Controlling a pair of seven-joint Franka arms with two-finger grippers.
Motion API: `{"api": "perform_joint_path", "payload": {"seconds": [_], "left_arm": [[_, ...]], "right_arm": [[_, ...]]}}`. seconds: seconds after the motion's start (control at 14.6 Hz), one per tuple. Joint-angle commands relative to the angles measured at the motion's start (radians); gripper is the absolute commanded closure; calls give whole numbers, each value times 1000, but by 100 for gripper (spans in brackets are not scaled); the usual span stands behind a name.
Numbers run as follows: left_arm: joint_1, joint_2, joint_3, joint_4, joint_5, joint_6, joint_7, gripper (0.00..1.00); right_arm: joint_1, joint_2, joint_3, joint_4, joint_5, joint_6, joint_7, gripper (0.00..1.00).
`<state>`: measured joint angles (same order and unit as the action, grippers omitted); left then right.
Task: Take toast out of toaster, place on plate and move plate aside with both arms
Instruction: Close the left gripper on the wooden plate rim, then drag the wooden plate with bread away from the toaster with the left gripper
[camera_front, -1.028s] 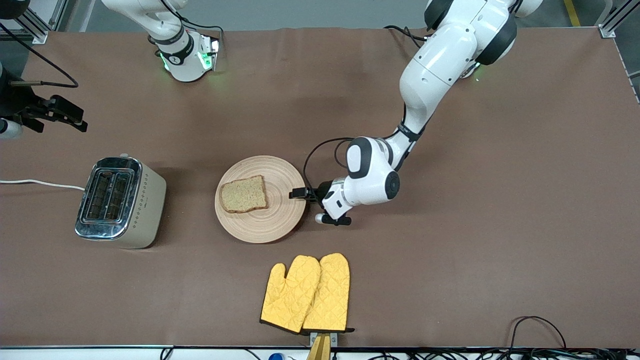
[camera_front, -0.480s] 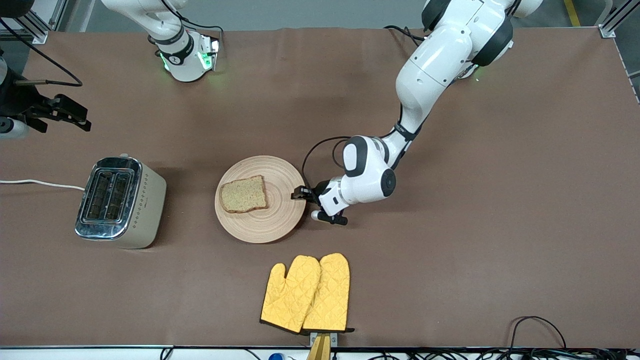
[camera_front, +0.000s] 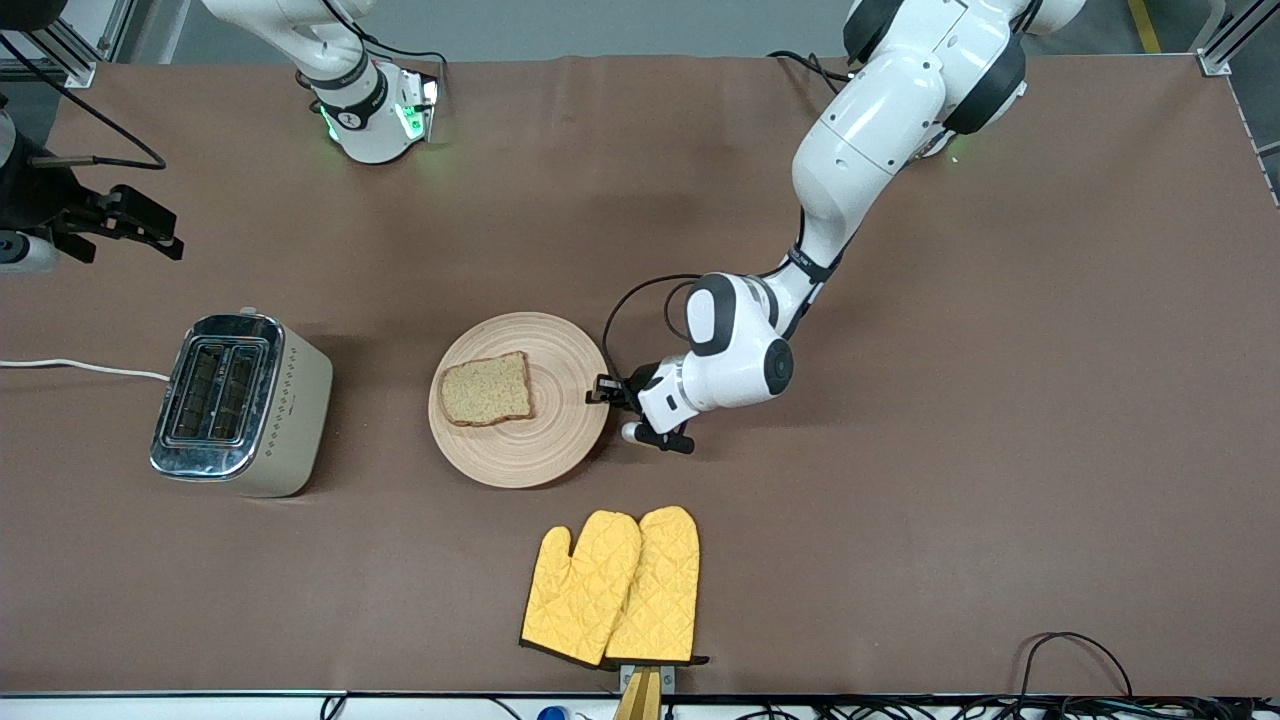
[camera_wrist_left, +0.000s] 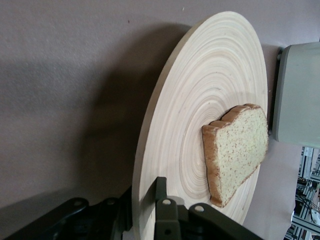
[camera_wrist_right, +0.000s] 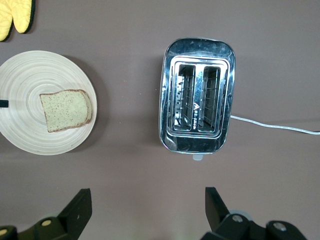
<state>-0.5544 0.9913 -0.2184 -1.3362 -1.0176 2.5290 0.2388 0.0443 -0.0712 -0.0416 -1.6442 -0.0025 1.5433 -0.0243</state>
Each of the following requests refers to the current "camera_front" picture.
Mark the round wooden plate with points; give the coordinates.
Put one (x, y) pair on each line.
(560, 430)

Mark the wooden stand with metal bracket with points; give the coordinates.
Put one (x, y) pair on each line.
(640, 695)

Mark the aluminium frame profile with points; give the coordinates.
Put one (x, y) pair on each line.
(1235, 45)
(75, 45)

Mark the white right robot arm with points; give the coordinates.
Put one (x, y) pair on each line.
(365, 120)

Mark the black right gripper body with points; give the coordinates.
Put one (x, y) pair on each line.
(52, 206)

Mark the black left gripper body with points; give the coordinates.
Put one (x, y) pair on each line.
(632, 386)

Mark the brown table cover mat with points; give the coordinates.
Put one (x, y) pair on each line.
(500, 220)

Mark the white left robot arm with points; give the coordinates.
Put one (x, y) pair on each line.
(880, 130)

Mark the brown bread toast slice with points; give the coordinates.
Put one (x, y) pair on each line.
(487, 390)

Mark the yellow quilted oven mitt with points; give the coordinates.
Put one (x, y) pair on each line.
(580, 590)
(665, 590)

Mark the beige chrome two-slot toaster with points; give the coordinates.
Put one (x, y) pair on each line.
(290, 420)

